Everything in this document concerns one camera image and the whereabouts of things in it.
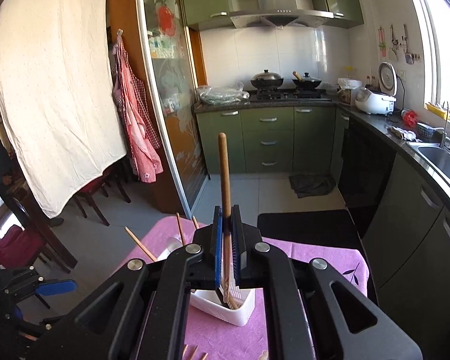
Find bunch of wooden chopsticks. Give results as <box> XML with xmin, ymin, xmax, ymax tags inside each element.
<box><xmin>124</xmin><ymin>212</ymin><xmax>209</xmax><ymax>360</ymax></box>

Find white rice cooker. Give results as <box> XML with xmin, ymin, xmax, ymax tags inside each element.
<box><xmin>355</xmin><ymin>61</ymin><xmax>398</xmax><ymax>116</ymax></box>

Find black wok with wooden handle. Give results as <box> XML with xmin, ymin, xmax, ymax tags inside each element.
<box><xmin>291</xmin><ymin>71</ymin><xmax>323</xmax><ymax>92</ymax></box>

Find clear plastic bag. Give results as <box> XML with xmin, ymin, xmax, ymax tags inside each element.
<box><xmin>195</xmin><ymin>82</ymin><xmax>251</xmax><ymax>106</ymax></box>

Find green base cabinets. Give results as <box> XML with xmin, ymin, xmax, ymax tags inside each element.
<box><xmin>195</xmin><ymin>104</ymin><xmax>339</xmax><ymax>175</ymax></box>

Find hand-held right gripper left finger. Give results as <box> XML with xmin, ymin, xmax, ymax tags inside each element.
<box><xmin>26</xmin><ymin>205</ymin><xmax>226</xmax><ymax>360</ymax></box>

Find small steel faucet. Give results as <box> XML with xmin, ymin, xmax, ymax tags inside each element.
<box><xmin>438</xmin><ymin>101</ymin><xmax>450</xmax><ymax>150</ymax></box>

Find clear plastic spoon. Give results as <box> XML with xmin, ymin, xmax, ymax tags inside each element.
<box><xmin>164</xmin><ymin>235</ymin><xmax>187</xmax><ymax>260</ymax></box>

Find white hanging sheet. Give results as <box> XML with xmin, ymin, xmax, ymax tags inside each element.
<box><xmin>0</xmin><ymin>0</ymin><xmax>128</xmax><ymax>219</ymax></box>

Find glass sliding door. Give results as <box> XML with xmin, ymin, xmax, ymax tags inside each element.
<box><xmin>135</xmin><ymin>0</ymin><xmax>211</xmax><ymax>215</ymax></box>

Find pink floral tablecloth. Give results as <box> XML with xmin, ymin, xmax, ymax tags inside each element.
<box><xmin>116</xmin><ymin>215</ymin><xmax>371</xmax><ymax>360</ymax></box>

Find dark wooden dining table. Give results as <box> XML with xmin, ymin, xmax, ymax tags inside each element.
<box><xmin>7</xmin><ymin>178</ymin><xmax>78</xmax><ymax>271</ymax></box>

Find black gas stove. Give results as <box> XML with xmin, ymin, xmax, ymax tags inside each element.
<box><xmin>249</xmin><ymin>88</ymin><xmax>333</xmax><ymax>102</ymax></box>

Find crumpled dish cloth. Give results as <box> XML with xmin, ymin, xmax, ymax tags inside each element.
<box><xmin>388</xmin><ymin>125</ymin><xmax>421</xmax><ymax>142</ymax></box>

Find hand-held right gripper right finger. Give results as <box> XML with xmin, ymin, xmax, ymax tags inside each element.
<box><xmin>230</xmin><ymin>204</ymin><xmax>424</xmax><ymax>360</ymax></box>

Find metal hanging tool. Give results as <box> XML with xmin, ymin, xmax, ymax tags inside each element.
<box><xmin>389</xmin><ymin>24</ymin><xmax>400</xmax><ymax>61</ymax></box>

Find black wok with lid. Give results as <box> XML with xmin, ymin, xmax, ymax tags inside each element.
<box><xmin>250</xmin><ymin>69</ymin><xmax>285</xmax><ymax>90</ymax></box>

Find dark wooden chair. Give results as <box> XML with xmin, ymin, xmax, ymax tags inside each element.
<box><xmin>72</xmin><ymin>164</ymin><xmax>132</xmax><ymax>228</ymax></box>

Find dark base cabinets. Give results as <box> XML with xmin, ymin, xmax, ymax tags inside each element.
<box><xmin>337</xmin><ymin>110</ymin><xmax>450</xmax><ymax>340</ymax></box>

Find steel range hood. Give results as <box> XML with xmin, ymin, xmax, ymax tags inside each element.
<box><xmin>225</xmin><ymin>0</ymin><xmax>337</xmax><ymax>29</ymax></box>

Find yellow packet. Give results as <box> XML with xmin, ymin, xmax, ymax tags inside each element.
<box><xmin>424</xmin><ymin>101</ymin><xmax>449</xmax><ymax>119</ymax></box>

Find bagged food container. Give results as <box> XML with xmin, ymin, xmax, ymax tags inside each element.
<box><xmin>337</xmin><ymin>77</ymin><xmax>363</xmax><ymax>105</ymax></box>

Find red checked apron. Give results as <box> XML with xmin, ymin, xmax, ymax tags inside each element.
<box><xmin>110</xmin><ymin>28</ymin><xmax>164</xmax><ymax>185</ymax></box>

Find blue patterned bowl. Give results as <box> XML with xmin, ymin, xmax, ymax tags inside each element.
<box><xmin>416</xmin><ymin>121</ymin><xmax>436</xmax><ymax>140</ymax></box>

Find metal hanging scoop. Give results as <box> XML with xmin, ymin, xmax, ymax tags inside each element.
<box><xmin>403</xmin><ymin>24</ymin><xmax>415</xmax><ymax>65</ymax></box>

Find black floor mat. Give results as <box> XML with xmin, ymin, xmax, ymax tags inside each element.
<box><xmin>256</xmin><ymin>209</ymin><xmax>365</xmax><ymax>250</ymax></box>

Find grey floor rag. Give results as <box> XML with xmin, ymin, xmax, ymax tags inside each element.
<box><xmin>288</xmin><ymin>173</ymin><xmax>337</xmax><ymax>199</ymax></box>

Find red upholstered chair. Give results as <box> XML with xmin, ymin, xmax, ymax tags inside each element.
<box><xmin>0</xmin><ymin>228</ymin><xmax>48</xmax><ymax>271</ymax></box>

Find white plastic utensil holder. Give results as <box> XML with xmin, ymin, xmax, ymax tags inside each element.
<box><xmin>189</xmin><ymin>287</ymin><xmax>256</xmax><ymax>328</ymax></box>

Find dark kitchen countertop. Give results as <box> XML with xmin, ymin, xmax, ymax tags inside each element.
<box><xmin>193</xmin><ymin>89</ymin><xmax>450</xmax><ymax>216</ymax></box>

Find brown chopstick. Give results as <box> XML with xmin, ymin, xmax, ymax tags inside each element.
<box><xmin>218</xmin><ymin>132</ymin><xmax>241</xmax><ymax>310</ymax></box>

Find steel kitchen sink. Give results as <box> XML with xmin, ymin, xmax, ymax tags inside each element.
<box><xmin>405</xmin><ymin>140</ymin><xmax>450</xmax><ymax>187</ymax></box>

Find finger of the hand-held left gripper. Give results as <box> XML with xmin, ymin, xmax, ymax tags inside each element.
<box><xmin>2</xmin><ymin>265</ymin><xmax>78</xmax><ymax>301</ymax></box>
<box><xmin>14</xmin><ymin>307</ymin><xmax>67</xmax><ymax>337</ymax></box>

